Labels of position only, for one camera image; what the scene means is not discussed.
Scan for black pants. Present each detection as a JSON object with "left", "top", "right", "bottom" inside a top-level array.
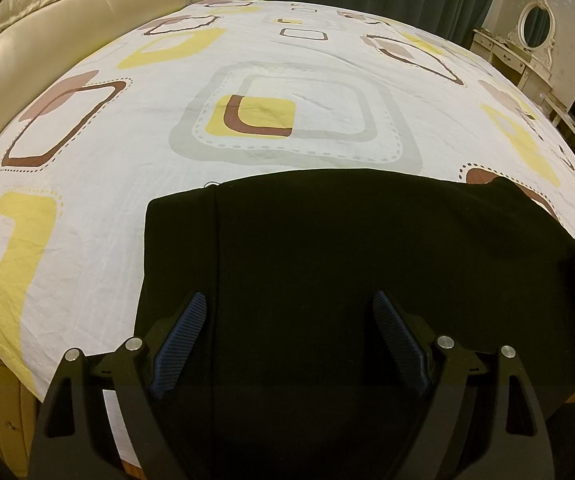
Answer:
[{"left": 135, "top": 170, "right": 575, "bottom": 479}]

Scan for patterned white bed sheet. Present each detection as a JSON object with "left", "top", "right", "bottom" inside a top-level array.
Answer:
[{"left": 0, "top": 1, "right": 575, "bottom": 407}]

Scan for white dressing table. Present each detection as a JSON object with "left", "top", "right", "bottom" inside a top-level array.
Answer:
[{"left": 471, "top": 29, "right": 552, "bottom": 104}]

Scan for white oval vanity mirror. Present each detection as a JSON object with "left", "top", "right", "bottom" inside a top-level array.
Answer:
[{"left": 508, "top": 0, "right": 557, "bottom": 68}]

